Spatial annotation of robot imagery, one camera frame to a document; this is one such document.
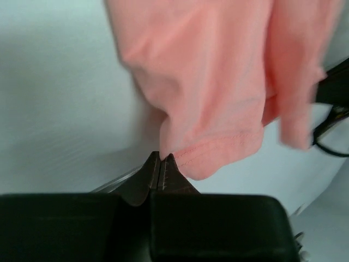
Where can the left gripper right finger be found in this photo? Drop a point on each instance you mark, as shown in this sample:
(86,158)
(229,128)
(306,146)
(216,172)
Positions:
(189,226)

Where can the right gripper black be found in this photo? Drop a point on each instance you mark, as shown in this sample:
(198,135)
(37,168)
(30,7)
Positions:
(333,90)

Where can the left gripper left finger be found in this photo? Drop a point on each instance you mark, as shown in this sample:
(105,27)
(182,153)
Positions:
(80,226)

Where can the salmon pink t-shirt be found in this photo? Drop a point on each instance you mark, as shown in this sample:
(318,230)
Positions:
(223,70)

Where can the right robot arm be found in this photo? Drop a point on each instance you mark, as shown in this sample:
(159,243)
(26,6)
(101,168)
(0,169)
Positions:
(334,126)

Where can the front aluminium rail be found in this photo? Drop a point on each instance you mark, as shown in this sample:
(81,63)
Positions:
(115,183)

